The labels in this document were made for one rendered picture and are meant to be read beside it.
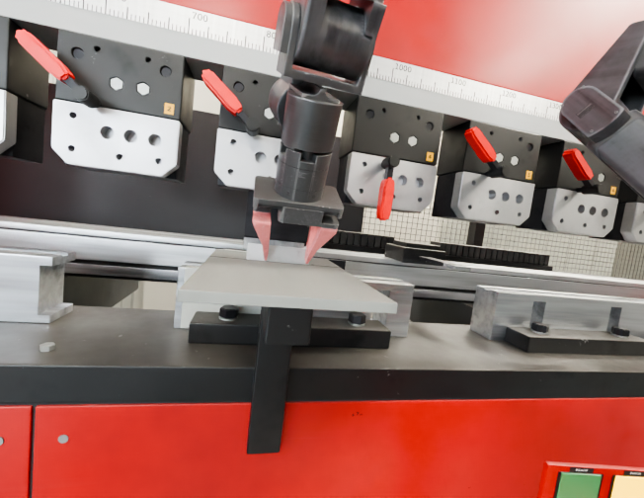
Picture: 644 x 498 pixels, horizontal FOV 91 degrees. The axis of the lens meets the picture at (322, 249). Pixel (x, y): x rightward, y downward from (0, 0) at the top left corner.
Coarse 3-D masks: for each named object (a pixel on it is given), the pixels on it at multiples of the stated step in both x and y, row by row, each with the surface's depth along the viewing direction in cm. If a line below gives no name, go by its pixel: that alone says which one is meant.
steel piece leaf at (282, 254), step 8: (248, 248) 42; (256, 248) 42; (272, 248) 43; (280, 248) 43; (288, 248) 43; (296, 248) 43; (304, 248) 44; (248, 256) 42; (256, 256) 42; (272, 256) 43; (280, 256) 43; (288, 256) 43; (296, 256) 44; (304, 256) 44; (304, 264) 44
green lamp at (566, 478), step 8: (560, 480) 33; (568, 480) 33; (576, 480) 33; (584, 480) 33; (592, 480) 33; (600, 480) 33; (560, 488) 33; (568, 488) 33; (576, 488) 33; (584, 488) 33; (592, 488) 33; (560, 496) 33; (568, 496) 33; (576, 496) 33; (584, 496) 33; (592, 496) 33
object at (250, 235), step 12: (252, 192) 50; (252, 204) 50; (252, 216) 50; (276, 216) 51; (252, 228) 51; (276, 228) 51; (288, 228) 52; (300, 228) 52; (252, 240) 52; (276, 240) 52; (288, 240) 52; (300, 240) 52
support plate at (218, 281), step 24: (216, 264) 36; (240, 264) 38; (264, 264) 40; (288, 264) 42; (192, 288) 24; (216, 288) 25; (240, 288) 26; (264, 288) 27; (288, 288) 28; (312, 288) 30; (336, 288) 31; (360, 288) 32; (384, 312) 27
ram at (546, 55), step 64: (0, 0) 38; (192, 0) 42; (256, 0) 44; (384, 0) 48; (448, 0) 50; (512, 0) 52; (576, 0) 55; (640, 0) 58; (192, 64) 45; (256, 64) 45; (448, 64) 51; (512, 64) 54; (576, 64) 57; (448, 128) 59
